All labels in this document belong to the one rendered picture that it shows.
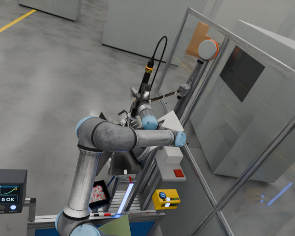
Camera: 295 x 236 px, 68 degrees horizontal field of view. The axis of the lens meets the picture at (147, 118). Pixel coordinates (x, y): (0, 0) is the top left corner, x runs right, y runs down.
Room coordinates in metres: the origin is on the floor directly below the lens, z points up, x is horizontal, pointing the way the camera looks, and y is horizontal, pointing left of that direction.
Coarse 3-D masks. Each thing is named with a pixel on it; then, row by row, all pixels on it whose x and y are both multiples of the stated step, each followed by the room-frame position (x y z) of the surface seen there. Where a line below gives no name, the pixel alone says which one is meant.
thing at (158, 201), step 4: (156, 192) 1.00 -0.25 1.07; (160, 192) 1.00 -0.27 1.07; (164, 192) 1.02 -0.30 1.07; (168, 192) 1.03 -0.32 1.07; (172, 192) 1.05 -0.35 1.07; (176, 192) 1.06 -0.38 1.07; (152, 196) 1.01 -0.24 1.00; (156, 196) 0.98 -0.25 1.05; (168, 196) 1.00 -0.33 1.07; (172, 196) 1.02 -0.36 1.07; (176, 196) 1.03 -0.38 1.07; (156, 200) 0.96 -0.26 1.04; (160, 200) 0.95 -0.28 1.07; (168, 200) 0.97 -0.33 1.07; (172, 200) 0.98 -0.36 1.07; (176, 200) 0.99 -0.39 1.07; (156, 204) 0.94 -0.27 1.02; (160, 204) 0.94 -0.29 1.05; (156, 208) 0.93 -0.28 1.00; (160, 208) 0.94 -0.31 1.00; (164, 208) 0.96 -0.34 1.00; (168, 208) 0.97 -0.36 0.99; (172, 208) 0.99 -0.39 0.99
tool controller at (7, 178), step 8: (0, 176) 0.59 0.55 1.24; (8, 176) 0.61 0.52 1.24; (16, 176) 0.62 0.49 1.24; (24, 176) 0.64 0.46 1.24; (0, 184) 0.55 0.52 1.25; (8, 184) 0.57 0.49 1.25; (16, 184) 0.58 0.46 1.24; (24, 184) 0.62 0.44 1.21; (0, 192) 0.54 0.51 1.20; (8, 192) 0.56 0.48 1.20; (16, 192) 0.57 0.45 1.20; (24, 192) 0.62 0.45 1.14; (0, 200) 0.53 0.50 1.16; (8, 200) 0.55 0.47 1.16; (16, 200) 0.56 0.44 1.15; (24, 200) 0.62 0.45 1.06; (8, 208) 0.54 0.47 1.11; (16, 208) 0.55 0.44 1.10
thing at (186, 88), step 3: (183, 84) 1.77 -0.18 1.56; (186, 84) 1.80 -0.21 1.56; (180, 87) 1.72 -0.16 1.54; (183, 87) 1.71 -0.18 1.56; (186, 87) 1.74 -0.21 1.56; (189, 87) 1.76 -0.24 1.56; (183, 90) 1.70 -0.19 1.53; (186, 90) 1.70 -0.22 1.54; (189, 90) 1.75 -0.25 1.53; (180, 93) 1.71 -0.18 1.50; (183, 93) 1.69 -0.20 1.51; (186, 93) 1.73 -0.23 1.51
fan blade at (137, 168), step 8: (120, 152) 1.11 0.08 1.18; (128, 152) 1.14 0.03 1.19; (112, 160) 1.04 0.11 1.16; (120, 160) 1.05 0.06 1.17; (128, 160) 1.07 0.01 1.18; (136, 160) 1.09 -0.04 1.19; (112, 168) 0.99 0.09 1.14; (120, 168) 1.00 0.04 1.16; (128, 168) 1.01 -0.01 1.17; (136, 168) 1.03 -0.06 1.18
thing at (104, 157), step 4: (104, 152) 1.18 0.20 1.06; (108, 152) 1.19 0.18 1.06; (112, 152) 1.20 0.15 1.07; (100, 156) 1.16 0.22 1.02; (104, 156) 1.16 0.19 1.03; (108, 156) 1.17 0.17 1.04; (100, 160) 1.14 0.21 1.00; (104, 160) 1.15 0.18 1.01; (100, 164) 1.12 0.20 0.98; (104, 164) 1.13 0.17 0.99; (100, 168) 1.10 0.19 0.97; (96, 172) 1.07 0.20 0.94
